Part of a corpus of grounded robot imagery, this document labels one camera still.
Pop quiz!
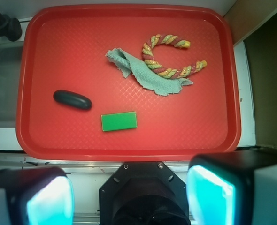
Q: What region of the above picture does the multicolour twisted rope toy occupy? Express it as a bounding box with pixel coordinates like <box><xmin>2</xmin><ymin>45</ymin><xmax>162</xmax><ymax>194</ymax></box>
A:
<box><xmin>142</xmin><ymin>34</ymin><xmax>207</xmax><ymax>80</ymax></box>

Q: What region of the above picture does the red plastic tray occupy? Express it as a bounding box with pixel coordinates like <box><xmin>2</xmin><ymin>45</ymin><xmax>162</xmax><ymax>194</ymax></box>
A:
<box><xmin>16</xmin><ymin>4</ymin><xmax>241</xmax><ymax>162</ymax></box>

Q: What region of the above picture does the teal woven cloth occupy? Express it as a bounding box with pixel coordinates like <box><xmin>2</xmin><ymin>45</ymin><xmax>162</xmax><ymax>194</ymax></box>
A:
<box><xmin>106</xmin><ymin>48</ymin><xmax>193</xmax><ymax>96</ymax></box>

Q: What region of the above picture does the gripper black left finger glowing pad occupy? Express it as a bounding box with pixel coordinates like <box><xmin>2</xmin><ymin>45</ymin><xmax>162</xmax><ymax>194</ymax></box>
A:
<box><xmin>0</xmin><ymin>167</ymin><xmax>75</xmax><ymax>225</ymax></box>

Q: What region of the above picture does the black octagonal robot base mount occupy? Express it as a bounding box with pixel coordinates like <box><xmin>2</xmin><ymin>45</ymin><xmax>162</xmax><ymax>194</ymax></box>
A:
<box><xmin>99</xmin><ymin>162</ymin><xmax>191</xmax><ymax>225</ymax></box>

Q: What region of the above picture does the dark green plastic pickle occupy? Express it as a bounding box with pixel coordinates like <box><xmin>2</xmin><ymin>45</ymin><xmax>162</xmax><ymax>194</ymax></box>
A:
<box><xmin>53</xmin><ymin>90</ymin><xmax>92</xmax><ymax>110</ymax></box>

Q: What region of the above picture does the green rectangular block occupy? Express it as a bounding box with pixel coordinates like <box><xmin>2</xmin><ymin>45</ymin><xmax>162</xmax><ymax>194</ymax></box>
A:
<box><xmin>101</xmin><ymin>112</ymin><xmax>137</xmax><ymax>132</ymax></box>

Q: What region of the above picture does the grey toy sink basin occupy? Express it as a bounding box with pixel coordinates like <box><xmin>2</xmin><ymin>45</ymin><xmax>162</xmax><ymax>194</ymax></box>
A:
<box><xmin>0</xmin><ymin>44</ymin><xmax>23</xmax><ymax>128</ymax></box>

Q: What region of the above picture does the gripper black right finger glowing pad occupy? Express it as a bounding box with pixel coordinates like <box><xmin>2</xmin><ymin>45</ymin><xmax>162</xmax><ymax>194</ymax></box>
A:
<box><xmin>186</xmin><ymin>150</ymin><xmax>277</xmax><ymax>225</ymax></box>

